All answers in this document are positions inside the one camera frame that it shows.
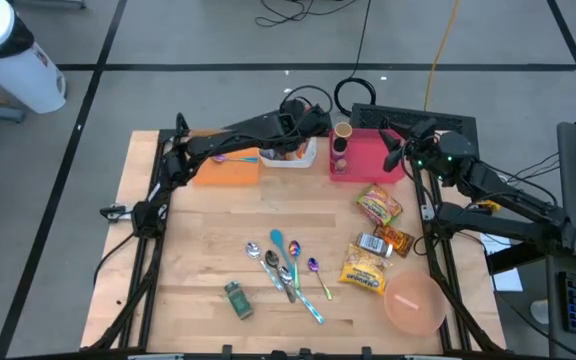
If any silver spoon iridescent handle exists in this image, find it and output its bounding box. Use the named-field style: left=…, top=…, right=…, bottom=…
left=277, top=267, right=327, bottom=325

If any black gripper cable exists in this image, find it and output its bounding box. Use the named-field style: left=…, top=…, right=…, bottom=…
left=278, top=84, right=335, bottom=114

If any black desk leg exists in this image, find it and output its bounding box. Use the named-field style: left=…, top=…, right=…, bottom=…
left=485, top=225, right=569, bottom=276

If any purple label spice jar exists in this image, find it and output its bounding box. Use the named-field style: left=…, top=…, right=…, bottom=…
left=330, top=136, right=351, bottom=174

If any pink plastic bowl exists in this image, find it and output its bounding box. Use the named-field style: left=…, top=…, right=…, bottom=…
left=382, top=270, right=448, bottom=337

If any rainbow metal spoon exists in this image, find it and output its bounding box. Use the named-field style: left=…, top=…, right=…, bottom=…
left=288, top=240, right=303, bottom=291

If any teal plastic spoon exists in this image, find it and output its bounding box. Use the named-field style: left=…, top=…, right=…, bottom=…
left=269, top=228, right=297, bottom=276

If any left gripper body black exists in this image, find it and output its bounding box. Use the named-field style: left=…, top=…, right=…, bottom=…
left=278, top=99, right=333, bottom=146

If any green yellow ramen packet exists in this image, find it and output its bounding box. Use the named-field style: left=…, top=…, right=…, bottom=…
left=356, top=183, right=404, bottom=227

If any black table frame rail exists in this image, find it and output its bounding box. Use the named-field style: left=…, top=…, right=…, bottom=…
left=412, top=130, right=507, bottom=354
left=87, top=130, right=179, bottom=351

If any purple spoon gold handle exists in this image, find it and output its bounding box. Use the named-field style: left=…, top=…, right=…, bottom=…
left=307, top=256, right=334, bottom=302

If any white trash can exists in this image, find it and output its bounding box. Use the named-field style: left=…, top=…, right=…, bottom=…
left=0, top=0, right=68, bottom=115

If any iridescent purple blue spoon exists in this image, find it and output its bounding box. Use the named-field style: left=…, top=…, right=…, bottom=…
left=211, top=153, right=260, bottom=165

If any yellow cable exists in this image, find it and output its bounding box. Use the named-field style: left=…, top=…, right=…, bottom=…
left=422, top=0, right=463, bottom=112

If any grey label spice jar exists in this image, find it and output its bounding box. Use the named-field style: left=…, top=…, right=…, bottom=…
left=355, top=231, right=394, bottom=259

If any dark silver spoon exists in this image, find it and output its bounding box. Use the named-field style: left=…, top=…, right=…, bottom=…
left=264, top=249, right=297, bottom=304

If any black coiled cable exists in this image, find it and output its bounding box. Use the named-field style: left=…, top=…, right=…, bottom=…
left=333, top=0, right=378, bottom=117

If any green spice jar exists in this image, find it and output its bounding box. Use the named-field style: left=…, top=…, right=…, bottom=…
left=223, top=279, right=255, bottom=321

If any tan lid glass jar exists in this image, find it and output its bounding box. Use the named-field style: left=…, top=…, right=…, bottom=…
left=333, top=121, right=355, bottom=143

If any white plastic container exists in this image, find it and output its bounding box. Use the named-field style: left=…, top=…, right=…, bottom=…
left=258, top=134, right=318, bottom=170

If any red plastic tray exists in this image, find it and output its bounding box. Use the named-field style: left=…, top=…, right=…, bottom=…
left=328, top=127, right=407, bottom=185

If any brown orange snack packet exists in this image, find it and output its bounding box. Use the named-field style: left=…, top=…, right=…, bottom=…
left=373, top=224, right=416, bottom=259

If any black perforated panel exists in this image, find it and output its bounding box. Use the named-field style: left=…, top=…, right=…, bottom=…
left=350, top=103, right=480, bottom=171

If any white paper sheet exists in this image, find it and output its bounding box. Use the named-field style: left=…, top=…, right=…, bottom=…
left=478, top=232, right=524, bottom=294

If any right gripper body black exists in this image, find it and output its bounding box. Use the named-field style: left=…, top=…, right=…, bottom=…
left=402, top=117, right=449, bottom=166

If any orange plastic tray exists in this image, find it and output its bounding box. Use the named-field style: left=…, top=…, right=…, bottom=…
left=192, top=144, right=262, bottom=187

